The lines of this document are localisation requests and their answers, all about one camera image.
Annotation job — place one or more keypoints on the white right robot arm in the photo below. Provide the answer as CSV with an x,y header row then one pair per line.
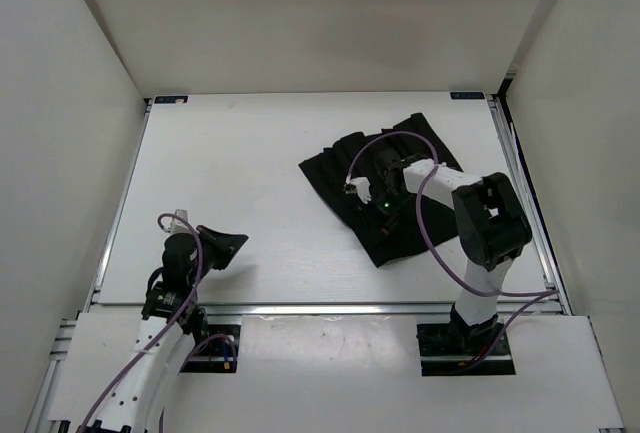
x,y
491,226

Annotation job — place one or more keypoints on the blue label right corner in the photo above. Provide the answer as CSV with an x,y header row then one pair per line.
x,y
467,95

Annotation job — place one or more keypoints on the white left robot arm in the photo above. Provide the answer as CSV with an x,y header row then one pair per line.
x,y
172,330

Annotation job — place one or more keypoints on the aluminium right side rail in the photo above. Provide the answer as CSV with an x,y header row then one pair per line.
x,y
516,165

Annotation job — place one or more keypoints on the black pleated skirt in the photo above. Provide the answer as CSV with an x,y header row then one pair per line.
x,y
383,239

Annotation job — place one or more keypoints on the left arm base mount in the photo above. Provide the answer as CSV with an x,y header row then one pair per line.
x,y
218,351

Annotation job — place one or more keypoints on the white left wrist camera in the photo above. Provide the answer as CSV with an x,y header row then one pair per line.
x,y
174,223

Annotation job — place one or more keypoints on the blue label corner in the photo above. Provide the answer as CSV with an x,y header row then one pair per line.
x,y
171,99
467,95

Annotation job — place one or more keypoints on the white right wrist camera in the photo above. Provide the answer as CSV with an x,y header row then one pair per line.
x,y
360,187

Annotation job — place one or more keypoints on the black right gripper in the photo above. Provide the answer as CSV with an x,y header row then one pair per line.
x,y
374,196

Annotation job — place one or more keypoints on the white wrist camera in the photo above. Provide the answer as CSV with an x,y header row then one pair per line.
x,y
174,223
360,187

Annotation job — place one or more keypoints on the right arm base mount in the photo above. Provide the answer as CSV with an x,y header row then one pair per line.
x,y
452,349

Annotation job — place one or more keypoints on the blue label left corner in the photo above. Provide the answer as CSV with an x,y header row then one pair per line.
x,y
171,99

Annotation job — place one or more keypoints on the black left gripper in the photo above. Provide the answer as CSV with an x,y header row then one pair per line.
x,y
227,245

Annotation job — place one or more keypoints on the aluminium front rail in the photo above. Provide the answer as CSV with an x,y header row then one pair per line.
x,y
337,309

